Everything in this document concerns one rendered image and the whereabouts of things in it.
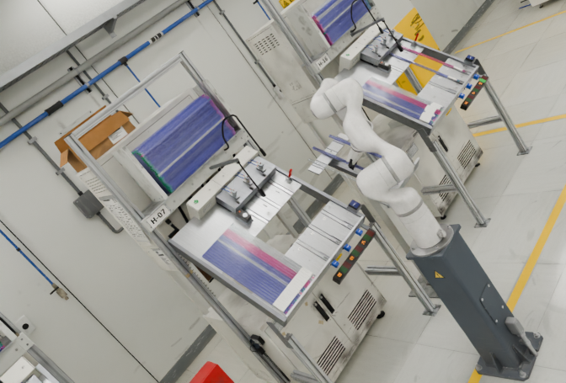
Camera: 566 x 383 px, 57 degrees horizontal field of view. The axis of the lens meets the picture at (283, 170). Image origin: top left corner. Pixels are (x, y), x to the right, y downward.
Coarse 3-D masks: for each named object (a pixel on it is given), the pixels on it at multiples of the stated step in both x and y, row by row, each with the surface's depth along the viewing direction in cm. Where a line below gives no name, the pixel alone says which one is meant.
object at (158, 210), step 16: (176, 64) 272; (144, 80) 261; (208, 80) 274; (128, 96) 256; (112, 112) 250; (80, 128) 240; (240, 128) 282; (224, 144) 276; (128, 160) 247; (208, 160) 268; (144, 176) 248; (192, 176) 262; (160, 192) 251; (160, 208) 254; (368, 272) 301; (384, 272) 289
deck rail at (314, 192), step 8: (264, 160) 288; (280, 168) 284; (304, 184) 277; (312, 192) 277; (320, 192) 274; (320, 200) 277; (328, 200) 272; (336, 200) 270; (344, 208) 268; (360, 216) 264
